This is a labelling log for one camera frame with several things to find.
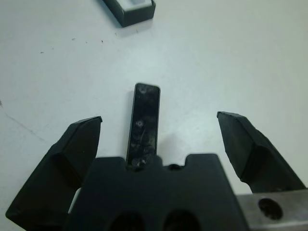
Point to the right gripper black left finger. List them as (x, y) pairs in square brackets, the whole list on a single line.
[(60, 156)]

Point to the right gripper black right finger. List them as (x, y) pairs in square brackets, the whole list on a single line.
[(245, 149)]

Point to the slim black camera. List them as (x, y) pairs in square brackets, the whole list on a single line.
[(144, 115)]

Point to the black box with white insert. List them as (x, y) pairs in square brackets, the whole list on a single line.
[(137, 16)]

